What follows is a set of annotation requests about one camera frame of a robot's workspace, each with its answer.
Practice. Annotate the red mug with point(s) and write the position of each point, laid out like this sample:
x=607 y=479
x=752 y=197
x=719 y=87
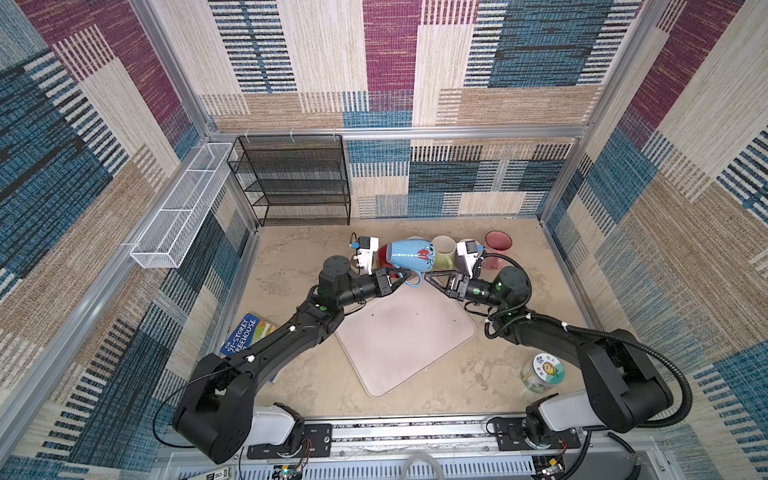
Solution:
x=382 y=257

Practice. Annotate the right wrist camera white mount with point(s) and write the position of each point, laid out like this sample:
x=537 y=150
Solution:
x=469 y=255

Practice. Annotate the aluminium front rail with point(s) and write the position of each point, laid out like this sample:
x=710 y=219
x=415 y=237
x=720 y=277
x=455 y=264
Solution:
x=466 y=446

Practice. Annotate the blue book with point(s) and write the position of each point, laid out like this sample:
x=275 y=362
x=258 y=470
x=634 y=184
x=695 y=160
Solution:
x=250 y=330

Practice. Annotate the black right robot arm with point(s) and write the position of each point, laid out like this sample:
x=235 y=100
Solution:
x=627 y=384

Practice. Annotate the pink patterned mug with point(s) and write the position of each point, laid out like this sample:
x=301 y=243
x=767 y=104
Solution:
x=496 y=242

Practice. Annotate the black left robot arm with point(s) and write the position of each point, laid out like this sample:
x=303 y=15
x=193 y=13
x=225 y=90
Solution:
x=216 y=412

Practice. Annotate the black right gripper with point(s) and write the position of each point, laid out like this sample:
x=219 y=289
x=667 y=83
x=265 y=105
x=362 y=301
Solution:
x=458 y=283

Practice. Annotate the purple mug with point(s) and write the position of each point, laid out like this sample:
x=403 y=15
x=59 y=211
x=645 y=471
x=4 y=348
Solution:
x=463 y=255

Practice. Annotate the white plastic tray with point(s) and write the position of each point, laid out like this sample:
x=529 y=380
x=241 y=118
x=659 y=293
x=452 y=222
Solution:
x=395 y=338

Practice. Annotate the white wire mesh basket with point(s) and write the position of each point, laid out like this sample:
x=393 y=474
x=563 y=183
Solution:
x=172 y=230

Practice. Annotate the black wire mesh shelf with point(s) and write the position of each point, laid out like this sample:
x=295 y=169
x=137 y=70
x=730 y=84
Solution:
x=291 y=180

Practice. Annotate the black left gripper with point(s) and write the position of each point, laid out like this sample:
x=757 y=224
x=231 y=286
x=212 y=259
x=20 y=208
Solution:
x=382 y=286

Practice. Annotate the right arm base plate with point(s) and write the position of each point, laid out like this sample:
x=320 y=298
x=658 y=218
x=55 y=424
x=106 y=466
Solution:
x=528 y=433

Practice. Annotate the light green mug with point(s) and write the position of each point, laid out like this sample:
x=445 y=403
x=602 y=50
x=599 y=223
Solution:
x=445 y=253

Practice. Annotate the blue mug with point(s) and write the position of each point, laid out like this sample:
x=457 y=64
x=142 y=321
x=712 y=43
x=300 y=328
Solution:
x=416 y=255

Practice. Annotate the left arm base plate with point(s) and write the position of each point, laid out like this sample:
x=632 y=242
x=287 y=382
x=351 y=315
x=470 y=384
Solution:
x=307 y=441

